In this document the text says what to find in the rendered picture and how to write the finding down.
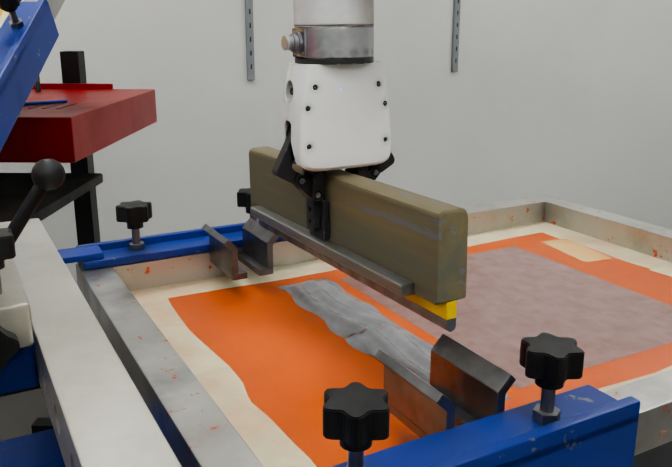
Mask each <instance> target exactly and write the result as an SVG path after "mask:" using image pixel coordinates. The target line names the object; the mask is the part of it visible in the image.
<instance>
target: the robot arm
mask: <svg viewBox="0 0 672 467"><path fill-rule="evenodd" d="M293 12H294V26H329V27H294V28H292V34H290V35H289V36H283V37H282V40H281V45H282V49H283V50H290V51H291V52H292V53H293V57H295V63H289V66H288V71H287V76H286V82H285V89H284V98H283V110H282V148H281V150H280V153H279V155H278V157H277V159H276V161H275V164H274V166H273V168H272V174H273V175H274V176H277V177H279V178H281V179H283V180H285V181H287V182H289V183H291V184H293V185H294V186H295V187H296V188H297V189H298V190H299V191H300V192H301V194H302V195H303V196H305V197H306V212H307V227H308V229H309V230H310V234H311V235H313V236H315V237H317V238H319V239H321V240H322V241H324V240H328V239H329V238H330V217H329V202H328V201H326V200H324V190H325V178H326V171H329V170H338V169H345V171H347V172H350V173H353V174H356V175H360V176H363V177H366V178H369V179H372V180H376V178H377V177H378V176H379V174H380V173H381V172H383V171H384V170H386V169H387V168H388V167H390V166H391V165H392V164H393V163H394V161H395V158H394V156H393V154H392V152H391V125H390V111H389V100H388V91H387V85H386V80H385V75H384V70H383V66H382V62H381V61H374V57H373V56H374V27H373V26H374V0H293ZM292 164H293V165H300V166H301V167H302V168H303V169H302V174H300V173H298V172H296V171H294V170H293V168H292Z"/></svg>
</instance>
